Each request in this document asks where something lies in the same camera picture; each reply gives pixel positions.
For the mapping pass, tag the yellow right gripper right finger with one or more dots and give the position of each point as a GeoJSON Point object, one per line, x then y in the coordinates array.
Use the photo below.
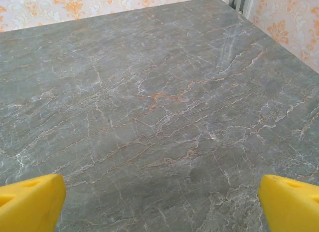
{"type": "Point", "coordinates": [289, 204]}

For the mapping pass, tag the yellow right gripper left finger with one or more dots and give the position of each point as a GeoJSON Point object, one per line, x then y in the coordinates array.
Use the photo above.
{"type": "Point", "coordinates": [30, 202]}

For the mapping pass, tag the aluminium frame post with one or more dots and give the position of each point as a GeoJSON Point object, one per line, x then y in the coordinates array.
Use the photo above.
{"type": "Point", "coordinates": [243, 2]}

